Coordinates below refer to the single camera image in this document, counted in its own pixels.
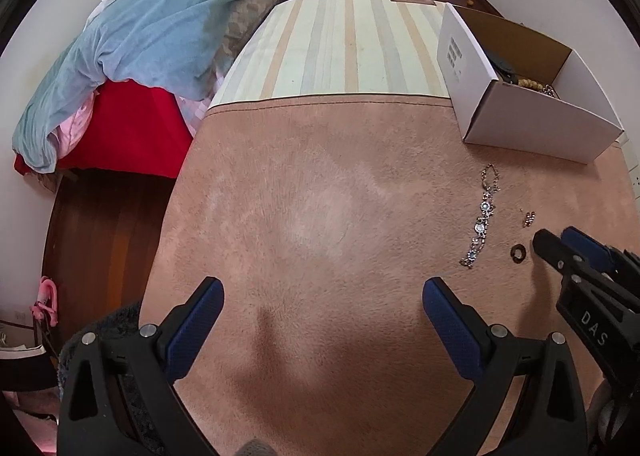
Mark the light blue duvet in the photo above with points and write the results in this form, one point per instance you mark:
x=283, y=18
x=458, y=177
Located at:
x=168, y=44

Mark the pink object on floor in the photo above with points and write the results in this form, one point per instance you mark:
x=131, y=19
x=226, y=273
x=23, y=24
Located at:
x=46, y=304

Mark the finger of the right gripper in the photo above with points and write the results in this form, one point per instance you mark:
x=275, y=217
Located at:
x=555, y=248
x=603, y=259

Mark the black watch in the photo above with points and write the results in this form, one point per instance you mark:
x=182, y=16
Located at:
x=503, y=68

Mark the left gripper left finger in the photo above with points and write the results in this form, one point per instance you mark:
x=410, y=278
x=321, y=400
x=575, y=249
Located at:
x=119, y=397

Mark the white cardboard box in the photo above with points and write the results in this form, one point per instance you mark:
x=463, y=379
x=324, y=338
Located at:
x=558, y=107

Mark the white power strip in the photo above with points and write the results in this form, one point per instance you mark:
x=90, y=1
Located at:
x=632, y=163

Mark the red bed sheet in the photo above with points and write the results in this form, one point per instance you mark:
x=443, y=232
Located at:
x=124, y=127

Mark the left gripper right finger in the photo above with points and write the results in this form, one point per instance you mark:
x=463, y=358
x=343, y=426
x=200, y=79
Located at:
x=549, y=416

